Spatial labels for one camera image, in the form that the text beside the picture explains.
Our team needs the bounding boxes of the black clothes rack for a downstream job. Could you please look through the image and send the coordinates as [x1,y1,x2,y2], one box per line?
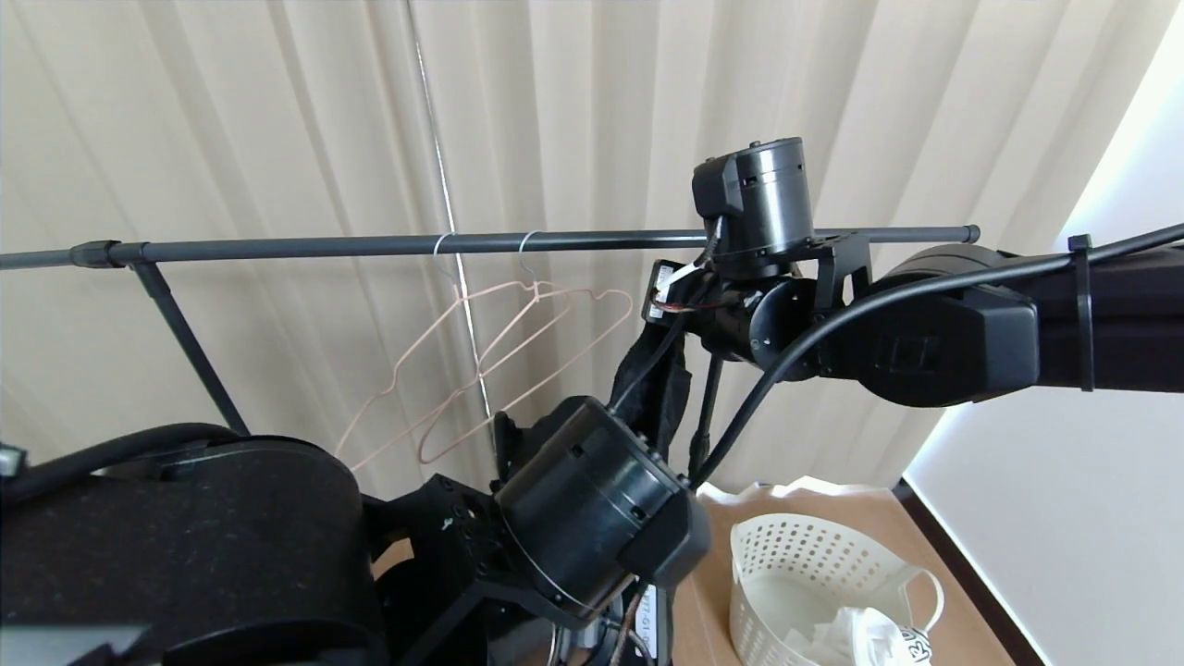
[0,225,981,487]

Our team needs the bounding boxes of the white printed garment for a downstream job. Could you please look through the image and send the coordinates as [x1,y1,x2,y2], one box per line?
[786,606,935,666]

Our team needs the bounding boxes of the black shorts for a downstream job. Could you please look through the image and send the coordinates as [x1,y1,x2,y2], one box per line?
[606,319,695,454]

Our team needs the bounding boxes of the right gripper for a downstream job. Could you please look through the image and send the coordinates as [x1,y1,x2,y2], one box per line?
[647,262,820,366]

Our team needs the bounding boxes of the pink clothes hanger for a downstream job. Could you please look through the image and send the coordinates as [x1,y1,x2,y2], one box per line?
[335,236,574,473]
[416,231,635,465]

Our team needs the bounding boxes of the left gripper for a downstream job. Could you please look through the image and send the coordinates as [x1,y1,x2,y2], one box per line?
[555,583,674,666]

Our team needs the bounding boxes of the white laundry basket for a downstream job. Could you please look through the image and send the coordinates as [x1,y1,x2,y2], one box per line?
[728,513,946,666]

